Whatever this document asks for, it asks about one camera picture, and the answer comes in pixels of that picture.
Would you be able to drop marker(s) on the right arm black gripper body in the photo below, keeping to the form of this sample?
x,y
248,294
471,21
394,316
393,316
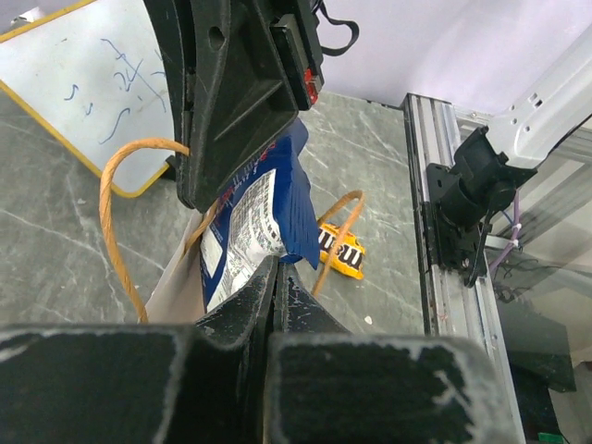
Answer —
x,y
293,28

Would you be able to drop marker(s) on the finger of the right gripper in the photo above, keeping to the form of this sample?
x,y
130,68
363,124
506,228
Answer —
x,y
241,95
173,26

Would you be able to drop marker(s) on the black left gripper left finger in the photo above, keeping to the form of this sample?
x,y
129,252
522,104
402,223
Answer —
x,y
115,388

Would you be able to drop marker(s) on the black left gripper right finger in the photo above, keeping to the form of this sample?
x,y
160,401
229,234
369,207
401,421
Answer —
x,y
325,384

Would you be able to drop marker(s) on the white paper bag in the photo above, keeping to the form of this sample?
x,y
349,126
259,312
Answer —
x,y
177,297

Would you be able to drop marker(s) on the blue Burts chips bag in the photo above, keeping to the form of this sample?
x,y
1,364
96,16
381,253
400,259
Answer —
x,y
266,210

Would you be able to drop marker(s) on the yellow M&M's packet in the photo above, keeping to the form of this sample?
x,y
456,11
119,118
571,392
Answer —
x,y
350,254

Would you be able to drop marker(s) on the whiteboard with yellow frame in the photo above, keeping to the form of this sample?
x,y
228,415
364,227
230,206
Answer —
x,y
90,72

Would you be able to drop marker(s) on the aluminium frame rail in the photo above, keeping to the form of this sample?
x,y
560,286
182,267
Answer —
x,y
504,256

